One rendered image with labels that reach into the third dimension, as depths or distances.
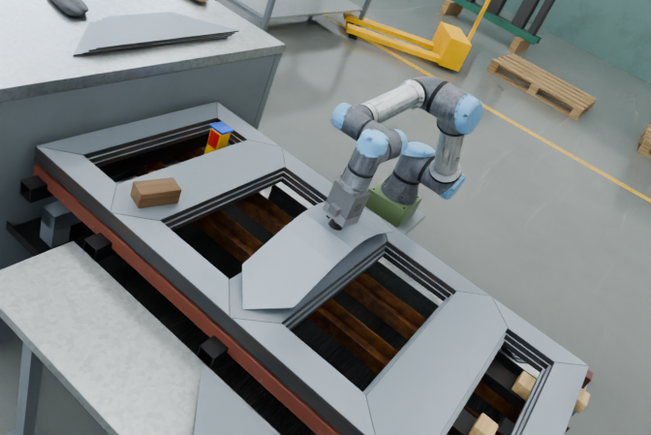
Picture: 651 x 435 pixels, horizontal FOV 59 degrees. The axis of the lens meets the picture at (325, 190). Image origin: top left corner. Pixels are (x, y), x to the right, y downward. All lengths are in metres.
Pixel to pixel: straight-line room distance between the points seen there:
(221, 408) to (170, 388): 0.13
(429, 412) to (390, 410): 0.10
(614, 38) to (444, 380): 10.11
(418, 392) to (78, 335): 0.81
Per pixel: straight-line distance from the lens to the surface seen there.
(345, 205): 1.55
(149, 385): 1.42
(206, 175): 1.85
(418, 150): 2.22
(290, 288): 1.49
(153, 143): 1.99
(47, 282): 1.60
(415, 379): 1.51
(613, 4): 11.33
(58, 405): 2.28
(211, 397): 1.38
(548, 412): 1.70
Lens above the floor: 1.91
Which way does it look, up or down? 32 degrees down
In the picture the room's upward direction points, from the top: 23 degrees clockwise
